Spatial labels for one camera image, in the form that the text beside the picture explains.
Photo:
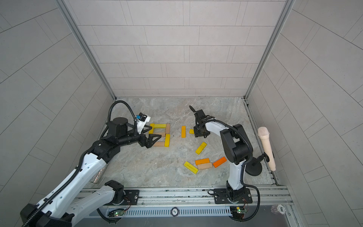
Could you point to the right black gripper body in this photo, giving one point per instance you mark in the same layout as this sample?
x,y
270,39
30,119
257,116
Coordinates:
x,y
199,131

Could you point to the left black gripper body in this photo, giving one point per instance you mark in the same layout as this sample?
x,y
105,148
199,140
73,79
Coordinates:
x,y
132,137

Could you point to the natural wood block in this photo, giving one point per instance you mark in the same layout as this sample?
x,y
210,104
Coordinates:
x,y
205,166
161,133
159,144
167,129

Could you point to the orange block small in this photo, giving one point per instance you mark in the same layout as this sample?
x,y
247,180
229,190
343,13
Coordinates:
x,y
183,131

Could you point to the yellow block bottom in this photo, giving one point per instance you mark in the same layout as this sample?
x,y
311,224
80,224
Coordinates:
x,y
167,140

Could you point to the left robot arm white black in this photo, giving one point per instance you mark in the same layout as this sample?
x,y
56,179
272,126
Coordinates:
x,y
57,210

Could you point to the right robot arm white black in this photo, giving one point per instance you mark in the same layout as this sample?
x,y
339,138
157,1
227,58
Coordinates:
x,y
237,148

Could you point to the black round stand base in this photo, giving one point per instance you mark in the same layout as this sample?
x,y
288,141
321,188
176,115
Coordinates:
x,y
254,168

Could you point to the left circuit board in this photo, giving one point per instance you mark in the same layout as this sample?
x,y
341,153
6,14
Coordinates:
x,y
116,213

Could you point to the circuit board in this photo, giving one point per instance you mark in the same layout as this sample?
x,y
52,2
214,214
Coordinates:
x,y
116,213
238,212

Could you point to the right circuit board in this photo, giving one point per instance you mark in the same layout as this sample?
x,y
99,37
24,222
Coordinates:
x,y
238,212

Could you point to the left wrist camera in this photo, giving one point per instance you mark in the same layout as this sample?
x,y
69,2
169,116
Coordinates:
x,y
142,119

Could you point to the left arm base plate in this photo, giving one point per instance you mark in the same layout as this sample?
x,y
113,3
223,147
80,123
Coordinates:
x,y
127,197

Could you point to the beige cylinder post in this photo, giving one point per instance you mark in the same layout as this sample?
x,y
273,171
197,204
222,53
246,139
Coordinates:
x,y
264,136

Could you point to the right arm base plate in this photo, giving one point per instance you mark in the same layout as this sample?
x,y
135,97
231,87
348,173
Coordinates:
x,y
226,196

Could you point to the aluminium rail frame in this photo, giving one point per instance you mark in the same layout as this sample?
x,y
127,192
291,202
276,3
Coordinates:
x,y
197,202

